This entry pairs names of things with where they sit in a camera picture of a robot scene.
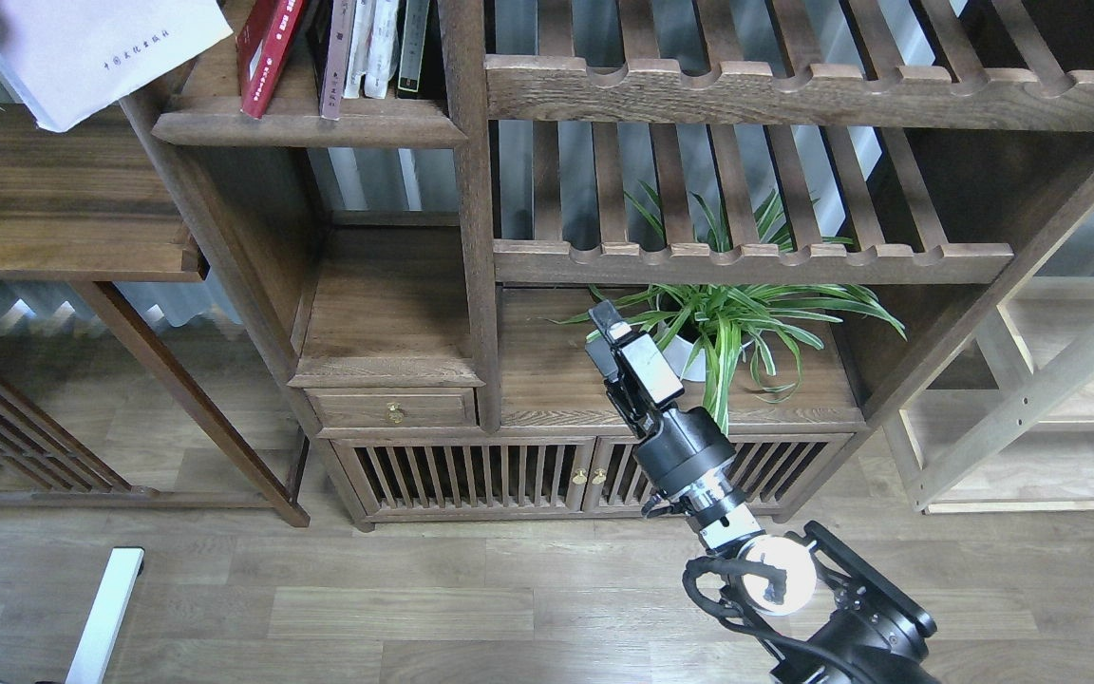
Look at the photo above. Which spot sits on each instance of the maroon book with white characters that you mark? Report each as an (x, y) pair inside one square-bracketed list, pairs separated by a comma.
[(333, 33)]

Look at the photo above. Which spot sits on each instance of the dark green upright book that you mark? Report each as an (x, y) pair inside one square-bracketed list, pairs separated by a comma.
[(413, 43)]

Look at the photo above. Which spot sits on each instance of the red book with photos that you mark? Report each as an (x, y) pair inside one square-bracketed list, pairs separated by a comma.
[(263, 45)]

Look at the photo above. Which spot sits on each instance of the white plant pot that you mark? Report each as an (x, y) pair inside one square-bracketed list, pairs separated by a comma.
[(685, 356)]

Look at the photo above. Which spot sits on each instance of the brass drawer knob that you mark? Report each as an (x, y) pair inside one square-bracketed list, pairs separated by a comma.
[(395, 413)]

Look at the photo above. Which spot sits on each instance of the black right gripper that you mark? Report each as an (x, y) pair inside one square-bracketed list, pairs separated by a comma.
[(678, 448)]

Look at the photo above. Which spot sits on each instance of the dark wooden bookshelf cabinet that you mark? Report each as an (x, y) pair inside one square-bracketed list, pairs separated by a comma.
[(415, 251)]

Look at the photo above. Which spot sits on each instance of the white metal base bar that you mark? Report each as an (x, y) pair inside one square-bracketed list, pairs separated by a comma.
[(106, 616)]

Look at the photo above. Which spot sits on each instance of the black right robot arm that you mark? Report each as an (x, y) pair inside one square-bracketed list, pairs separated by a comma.
[(824, 613)]

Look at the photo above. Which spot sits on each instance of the light wooden shelf unit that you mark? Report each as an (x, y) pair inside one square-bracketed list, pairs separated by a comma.
[(1011, 426)]

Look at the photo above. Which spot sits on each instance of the green spider plant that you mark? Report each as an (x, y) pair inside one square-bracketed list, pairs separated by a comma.
[(757, 324)]

